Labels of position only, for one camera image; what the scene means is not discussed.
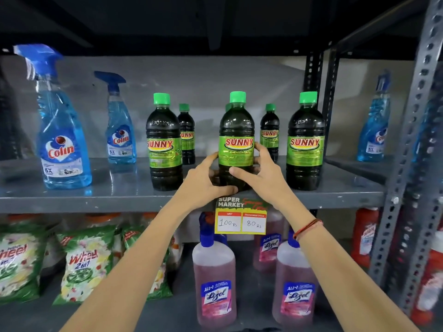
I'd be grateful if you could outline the person's left hand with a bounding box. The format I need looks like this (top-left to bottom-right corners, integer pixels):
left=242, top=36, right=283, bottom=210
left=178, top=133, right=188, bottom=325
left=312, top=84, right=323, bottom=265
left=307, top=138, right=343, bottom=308
left=174, top=152, right=239, bottom=213

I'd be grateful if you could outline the person's right hand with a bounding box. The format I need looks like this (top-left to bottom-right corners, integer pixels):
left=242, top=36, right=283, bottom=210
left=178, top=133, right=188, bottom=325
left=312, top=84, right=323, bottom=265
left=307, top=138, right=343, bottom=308
left=229, top=142, right=297, bottom=210

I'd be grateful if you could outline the person's right forearm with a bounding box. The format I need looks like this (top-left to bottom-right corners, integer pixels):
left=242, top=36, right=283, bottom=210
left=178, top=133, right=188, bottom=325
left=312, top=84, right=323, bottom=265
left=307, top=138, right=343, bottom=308
left=276, top=196, right=421, bottom=332

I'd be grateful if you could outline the person's left forearm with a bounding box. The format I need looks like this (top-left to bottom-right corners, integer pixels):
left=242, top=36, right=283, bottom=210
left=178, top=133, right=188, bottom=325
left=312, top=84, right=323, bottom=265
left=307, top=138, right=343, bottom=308
left=60, top=200, right=208, bottom=332

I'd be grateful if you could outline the yellow price tag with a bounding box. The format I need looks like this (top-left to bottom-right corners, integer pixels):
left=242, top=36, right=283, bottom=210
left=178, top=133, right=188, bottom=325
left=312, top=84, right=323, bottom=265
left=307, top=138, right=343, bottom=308
left=215, top=196, right=268, bottom=236

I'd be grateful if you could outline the pink cleaner bottle blue cap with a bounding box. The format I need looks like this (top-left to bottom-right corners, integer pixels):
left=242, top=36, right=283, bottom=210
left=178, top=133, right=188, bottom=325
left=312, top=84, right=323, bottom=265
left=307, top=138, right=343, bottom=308
left=192, top=212, right=238, bottom=331
left=272, top=228, right=319, bottom=331
left=253, top=208, right=286, bottom=273

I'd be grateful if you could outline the green detergent packet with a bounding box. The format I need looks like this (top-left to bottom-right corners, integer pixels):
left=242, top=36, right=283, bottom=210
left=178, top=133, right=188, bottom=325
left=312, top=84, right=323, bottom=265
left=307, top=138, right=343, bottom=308
left=0, top=223, right=48, bottom=305
left=53, top=226, right=117, bottom=306
left=121, top=224, right=174, bottom=301

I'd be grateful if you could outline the small blue spray bottle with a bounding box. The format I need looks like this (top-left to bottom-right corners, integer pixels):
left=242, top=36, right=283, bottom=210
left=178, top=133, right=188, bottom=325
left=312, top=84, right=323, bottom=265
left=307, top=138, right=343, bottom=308
left=357, top=70, right=392, bottom=163
left=94, top=71, right=138, bottom=166

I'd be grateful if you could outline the grey metal shelf rack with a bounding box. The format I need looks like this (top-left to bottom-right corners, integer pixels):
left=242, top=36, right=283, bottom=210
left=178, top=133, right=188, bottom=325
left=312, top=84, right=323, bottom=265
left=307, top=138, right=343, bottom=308
left=0, top=0, right=387, bottom=332

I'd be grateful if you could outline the orange-topped detergent packet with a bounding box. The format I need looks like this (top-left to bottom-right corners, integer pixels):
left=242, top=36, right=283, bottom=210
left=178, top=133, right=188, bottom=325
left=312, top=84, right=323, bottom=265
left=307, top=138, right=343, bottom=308
left=6, top=213, right=43, bottom=225
left=84, top=213, right=122, bottom=229

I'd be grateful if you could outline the red cleaner bottle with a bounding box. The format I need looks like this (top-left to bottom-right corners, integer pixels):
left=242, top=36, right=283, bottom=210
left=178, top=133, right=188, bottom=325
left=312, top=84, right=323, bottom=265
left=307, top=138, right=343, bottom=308
left=350, top=207, right=380, bottom=269
left=410, top=231, right=443, bottom=326

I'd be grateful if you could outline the grey perforated shelf rack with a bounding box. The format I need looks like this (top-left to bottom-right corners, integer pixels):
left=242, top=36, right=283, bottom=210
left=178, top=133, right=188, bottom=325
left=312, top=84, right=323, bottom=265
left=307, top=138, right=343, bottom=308
left=320, top=0, right=443, bottom=317

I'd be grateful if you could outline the large blue spray bottle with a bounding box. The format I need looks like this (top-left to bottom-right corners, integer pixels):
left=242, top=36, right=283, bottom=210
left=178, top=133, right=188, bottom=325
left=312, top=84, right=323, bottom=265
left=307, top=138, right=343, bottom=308
left=13, top=44, right=93, bottom=190

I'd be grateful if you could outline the red thread bracelet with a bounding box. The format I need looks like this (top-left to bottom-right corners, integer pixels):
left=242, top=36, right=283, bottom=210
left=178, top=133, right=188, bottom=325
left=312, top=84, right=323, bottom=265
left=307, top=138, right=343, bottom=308
left=292, top=219, right=324, bottom=242

